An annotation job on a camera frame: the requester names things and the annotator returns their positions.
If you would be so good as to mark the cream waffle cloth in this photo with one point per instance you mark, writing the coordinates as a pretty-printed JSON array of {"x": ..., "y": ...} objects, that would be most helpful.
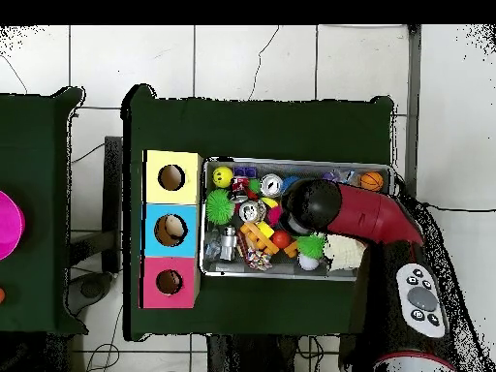
[{"x": 342, "y": 252}]

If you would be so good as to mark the pink round disc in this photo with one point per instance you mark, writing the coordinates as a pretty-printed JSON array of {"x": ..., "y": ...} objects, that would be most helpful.
[{"x": 8, "y": 225}]

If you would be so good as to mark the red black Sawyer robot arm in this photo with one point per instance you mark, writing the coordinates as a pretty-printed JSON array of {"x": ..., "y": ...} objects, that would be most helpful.
[{"x": 372, "y": 217}]

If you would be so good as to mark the clear shallow mesh bin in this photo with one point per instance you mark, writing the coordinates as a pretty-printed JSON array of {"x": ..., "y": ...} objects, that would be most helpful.
[{"x": 213, "y": 267}]

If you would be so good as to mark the wooden box with three holes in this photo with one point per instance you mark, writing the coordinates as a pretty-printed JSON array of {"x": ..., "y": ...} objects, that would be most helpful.
[{"x": 170, "y": 225}]

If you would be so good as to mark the green fuzzy toy with eyes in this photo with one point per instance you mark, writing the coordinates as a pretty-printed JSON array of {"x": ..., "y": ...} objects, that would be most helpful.
[{"x": 219, "y": 207}]

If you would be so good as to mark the yellow toy block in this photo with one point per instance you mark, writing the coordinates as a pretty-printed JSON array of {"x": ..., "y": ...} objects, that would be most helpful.
[{"x": 266, "y": 229}]

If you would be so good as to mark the silver drink can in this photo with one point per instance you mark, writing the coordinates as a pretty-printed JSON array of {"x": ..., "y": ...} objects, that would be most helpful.
[{"x": 271, "y": 185}]

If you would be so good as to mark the orange toy building block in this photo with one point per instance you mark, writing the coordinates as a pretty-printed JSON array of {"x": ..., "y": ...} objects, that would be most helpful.
[{"x": 258, "y": 240}]

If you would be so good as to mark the yellow smiley ball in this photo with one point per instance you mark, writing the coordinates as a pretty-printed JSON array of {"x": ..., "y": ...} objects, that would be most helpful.
[{"x": 222, "y": 176}]

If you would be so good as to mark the blue spiky ball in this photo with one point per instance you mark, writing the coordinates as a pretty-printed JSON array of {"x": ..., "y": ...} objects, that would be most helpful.
[{"x": 288, "y": 184}]

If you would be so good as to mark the small red ball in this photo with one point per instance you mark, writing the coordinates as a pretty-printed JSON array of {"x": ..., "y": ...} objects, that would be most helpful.
[{"x": 280, "y": 239}]

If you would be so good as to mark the green spiky ball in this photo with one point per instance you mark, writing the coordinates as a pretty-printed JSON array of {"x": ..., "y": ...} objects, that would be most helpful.
[{"x": 311, "y": 245}]

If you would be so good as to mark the dark green table cloth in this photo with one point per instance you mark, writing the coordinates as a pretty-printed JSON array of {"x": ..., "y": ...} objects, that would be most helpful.
[{"x": 256, "y": 128}]

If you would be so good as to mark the small white baseball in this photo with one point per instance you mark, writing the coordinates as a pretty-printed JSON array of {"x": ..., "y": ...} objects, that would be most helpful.
[{"x": 308, "y": 263}]

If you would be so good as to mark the small orange basketball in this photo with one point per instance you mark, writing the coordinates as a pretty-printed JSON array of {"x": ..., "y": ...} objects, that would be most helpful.
[{"x": 371, "y": 181}]

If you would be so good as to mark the black stand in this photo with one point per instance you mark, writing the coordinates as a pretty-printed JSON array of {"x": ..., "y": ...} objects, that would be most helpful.
[{"x": 113, "y": 201}]

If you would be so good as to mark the grey vertical pole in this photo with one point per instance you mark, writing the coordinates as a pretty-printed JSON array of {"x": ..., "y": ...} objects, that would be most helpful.
[{"x": 411, "y": 116}]

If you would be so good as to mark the dark green side table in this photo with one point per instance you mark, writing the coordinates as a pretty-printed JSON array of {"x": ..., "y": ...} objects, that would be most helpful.
[{"x": 46, "y": 201}]

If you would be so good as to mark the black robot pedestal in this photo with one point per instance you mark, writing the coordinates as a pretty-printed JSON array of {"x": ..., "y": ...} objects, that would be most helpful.
[{"x": 248, "y": 358}]

